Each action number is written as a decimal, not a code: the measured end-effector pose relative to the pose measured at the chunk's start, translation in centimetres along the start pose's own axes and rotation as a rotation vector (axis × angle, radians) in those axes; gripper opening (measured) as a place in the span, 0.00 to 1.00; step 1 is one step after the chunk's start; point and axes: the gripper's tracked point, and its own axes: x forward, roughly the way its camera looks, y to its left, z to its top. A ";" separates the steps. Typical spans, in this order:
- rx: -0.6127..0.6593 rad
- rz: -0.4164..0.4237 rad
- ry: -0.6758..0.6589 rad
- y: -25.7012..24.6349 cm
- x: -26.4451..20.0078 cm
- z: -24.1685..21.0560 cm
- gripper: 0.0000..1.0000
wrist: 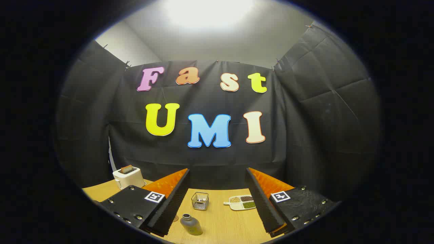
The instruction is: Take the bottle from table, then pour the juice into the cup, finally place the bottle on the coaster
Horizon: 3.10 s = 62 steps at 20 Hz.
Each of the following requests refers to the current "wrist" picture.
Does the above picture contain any cream toaster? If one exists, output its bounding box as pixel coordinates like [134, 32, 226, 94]
[113, 166, 146, 190]

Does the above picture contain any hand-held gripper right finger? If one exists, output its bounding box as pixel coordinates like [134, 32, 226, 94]
[245, 167, 339, 238]

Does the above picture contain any silver bottle with green label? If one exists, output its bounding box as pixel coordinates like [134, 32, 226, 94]
[180, 213, 203, 236]

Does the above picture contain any metal wire basket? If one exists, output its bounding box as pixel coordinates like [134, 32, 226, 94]
[191, 192, 209, 211]

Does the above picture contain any white divided dish of grains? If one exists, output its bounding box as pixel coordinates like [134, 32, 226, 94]
[223, 195, 257, 211]

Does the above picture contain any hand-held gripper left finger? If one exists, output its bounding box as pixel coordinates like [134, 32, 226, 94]
[100, 168, 190, 237]

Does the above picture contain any wooden table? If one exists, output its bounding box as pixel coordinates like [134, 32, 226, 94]
[82, 179, 282, 244]

